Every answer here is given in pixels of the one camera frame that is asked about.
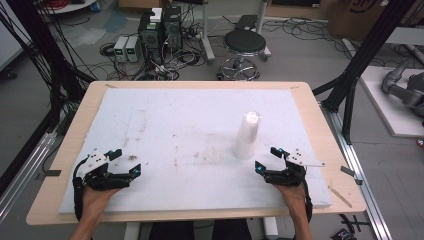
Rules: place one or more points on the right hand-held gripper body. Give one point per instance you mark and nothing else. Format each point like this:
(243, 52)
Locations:
(290, 175)

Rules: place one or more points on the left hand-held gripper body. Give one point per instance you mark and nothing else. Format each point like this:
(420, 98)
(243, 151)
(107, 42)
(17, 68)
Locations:
(95, 173)

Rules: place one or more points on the stack of white plastic cups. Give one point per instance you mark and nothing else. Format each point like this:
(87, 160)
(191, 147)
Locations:
(248, 136)

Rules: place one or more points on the person's right hand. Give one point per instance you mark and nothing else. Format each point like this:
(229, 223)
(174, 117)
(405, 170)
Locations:
(293, 198)

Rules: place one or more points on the person's left hand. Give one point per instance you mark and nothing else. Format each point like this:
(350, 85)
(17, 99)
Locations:
(95, 201)

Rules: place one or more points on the black tape piece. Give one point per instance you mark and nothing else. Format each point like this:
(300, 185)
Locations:
(348, 171)
(53, 172)

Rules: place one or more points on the thin wooden stick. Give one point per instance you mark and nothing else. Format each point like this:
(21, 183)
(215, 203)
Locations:
(340, 196)

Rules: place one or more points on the white table leg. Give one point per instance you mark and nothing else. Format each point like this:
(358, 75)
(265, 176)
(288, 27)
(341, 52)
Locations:
(132, 231)
(271, 228)

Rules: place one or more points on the white foam mat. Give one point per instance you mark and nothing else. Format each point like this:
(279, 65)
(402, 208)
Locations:
(183, 140)

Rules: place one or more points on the small black floor device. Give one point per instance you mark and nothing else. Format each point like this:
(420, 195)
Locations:
(343, 234)

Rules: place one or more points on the person's dark trousers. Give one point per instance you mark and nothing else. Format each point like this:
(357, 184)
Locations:
(200, 230)

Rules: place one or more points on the grey power supply box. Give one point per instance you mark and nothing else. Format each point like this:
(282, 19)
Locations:
(120, 49)
(133, 49)

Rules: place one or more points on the black round stool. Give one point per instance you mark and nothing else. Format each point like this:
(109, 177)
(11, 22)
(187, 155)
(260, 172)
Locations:
(244, 43)

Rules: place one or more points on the white floor board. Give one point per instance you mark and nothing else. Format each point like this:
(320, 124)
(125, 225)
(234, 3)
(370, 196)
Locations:
(390, 106)

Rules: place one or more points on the black computer tower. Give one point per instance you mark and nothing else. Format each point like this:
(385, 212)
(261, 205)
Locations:
(150, 38)
(173, 30)

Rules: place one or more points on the grey desk leg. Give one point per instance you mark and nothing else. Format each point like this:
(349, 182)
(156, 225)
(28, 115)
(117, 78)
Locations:
(263, 23)
(206, 33)

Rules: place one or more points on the flat black floor device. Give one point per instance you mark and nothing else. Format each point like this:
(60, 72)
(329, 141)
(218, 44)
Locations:
(246, 22)

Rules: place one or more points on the small white box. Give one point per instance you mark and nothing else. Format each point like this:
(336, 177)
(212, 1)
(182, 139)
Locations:
(156, 15)

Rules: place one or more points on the brown cardboard box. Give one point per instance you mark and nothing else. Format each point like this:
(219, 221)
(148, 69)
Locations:
(356, 16)

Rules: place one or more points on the aluminium rail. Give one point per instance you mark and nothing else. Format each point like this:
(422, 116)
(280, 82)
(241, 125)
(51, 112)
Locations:
(361, 180)
(25, 165)

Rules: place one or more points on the black metal frame post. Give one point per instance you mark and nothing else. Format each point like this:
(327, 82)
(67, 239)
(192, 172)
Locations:
(361, 60)
(43, 53)

